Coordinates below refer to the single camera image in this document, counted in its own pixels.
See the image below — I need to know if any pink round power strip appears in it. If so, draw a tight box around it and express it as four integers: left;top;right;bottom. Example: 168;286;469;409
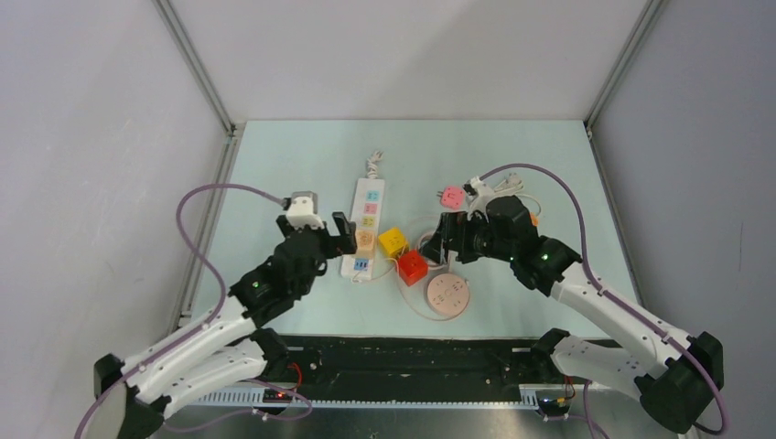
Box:
426;273;471;319

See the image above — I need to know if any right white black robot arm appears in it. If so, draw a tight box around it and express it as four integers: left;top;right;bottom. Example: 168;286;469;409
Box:
419;196;724;434

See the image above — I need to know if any red cube socket adapter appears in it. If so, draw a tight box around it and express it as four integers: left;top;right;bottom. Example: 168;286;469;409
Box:
397;250;429;286

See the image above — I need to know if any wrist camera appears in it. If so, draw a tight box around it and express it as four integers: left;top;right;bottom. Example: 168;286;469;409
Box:
462;177;496;216
285;191;325;230

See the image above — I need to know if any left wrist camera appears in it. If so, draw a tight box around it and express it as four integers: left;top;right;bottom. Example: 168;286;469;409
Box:
285;191;325;230

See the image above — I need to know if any light green table mat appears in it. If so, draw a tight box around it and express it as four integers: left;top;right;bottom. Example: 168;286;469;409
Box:
193;121;636;338

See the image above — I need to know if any white bundled cable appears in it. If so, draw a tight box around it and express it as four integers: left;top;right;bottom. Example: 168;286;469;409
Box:
491;173;525;198

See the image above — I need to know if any pink coiled cable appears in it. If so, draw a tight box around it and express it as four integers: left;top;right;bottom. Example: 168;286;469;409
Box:
351;216;473;321

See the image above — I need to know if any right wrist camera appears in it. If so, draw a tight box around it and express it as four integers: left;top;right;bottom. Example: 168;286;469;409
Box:
462;177;496;216

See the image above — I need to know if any beige cube plug adapter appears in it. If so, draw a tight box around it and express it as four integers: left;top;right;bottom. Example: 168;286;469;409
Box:
354;229;376;260

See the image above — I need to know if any pink square plug adapter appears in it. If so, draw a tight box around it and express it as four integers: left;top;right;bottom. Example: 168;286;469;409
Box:
437;186;467;210

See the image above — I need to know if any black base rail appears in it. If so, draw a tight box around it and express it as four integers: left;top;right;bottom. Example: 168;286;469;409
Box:
259;335;585;404

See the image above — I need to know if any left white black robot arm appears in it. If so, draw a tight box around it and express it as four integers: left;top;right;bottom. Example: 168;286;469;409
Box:
76;212;357;438

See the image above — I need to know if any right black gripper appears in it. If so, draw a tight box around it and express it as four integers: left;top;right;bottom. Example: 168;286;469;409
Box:
417;209;514;266

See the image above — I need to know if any yellow cube socket adapter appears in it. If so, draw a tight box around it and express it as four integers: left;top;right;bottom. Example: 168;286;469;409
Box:
377;227;410;260

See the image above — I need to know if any white multicolour power strip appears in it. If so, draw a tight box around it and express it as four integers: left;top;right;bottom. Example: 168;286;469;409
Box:
340;150;385;283

